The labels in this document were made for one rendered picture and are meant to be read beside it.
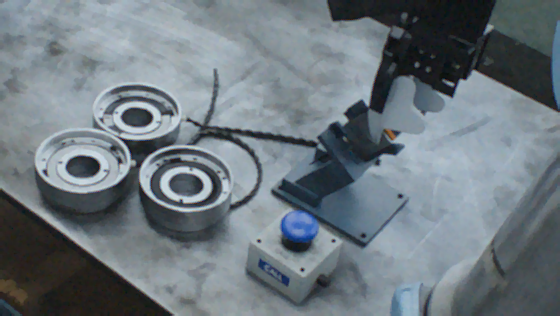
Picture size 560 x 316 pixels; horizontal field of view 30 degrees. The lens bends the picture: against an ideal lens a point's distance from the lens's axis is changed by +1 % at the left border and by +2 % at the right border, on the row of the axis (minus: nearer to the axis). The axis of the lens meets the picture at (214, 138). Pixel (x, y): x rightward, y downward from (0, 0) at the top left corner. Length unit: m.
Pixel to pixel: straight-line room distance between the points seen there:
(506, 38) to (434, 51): 1.81
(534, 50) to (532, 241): 2.17
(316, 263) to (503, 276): 0.40
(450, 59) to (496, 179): 0.31
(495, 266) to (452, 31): 0.37
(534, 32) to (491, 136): 1.45
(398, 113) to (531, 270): 0.43
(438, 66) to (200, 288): 0.33
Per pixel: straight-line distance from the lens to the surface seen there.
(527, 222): 0.66
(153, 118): 1.24
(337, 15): 1.07
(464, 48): 1.03
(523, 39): 2.81
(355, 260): 1.15
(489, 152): 1.33
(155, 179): 1.16
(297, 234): 1.06
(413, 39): 1.03
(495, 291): 0.72
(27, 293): 1.41
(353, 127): 1.13
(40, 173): 1.14
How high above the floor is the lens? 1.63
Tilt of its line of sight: 41 degrees down
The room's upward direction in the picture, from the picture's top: 7 degrees clockwise
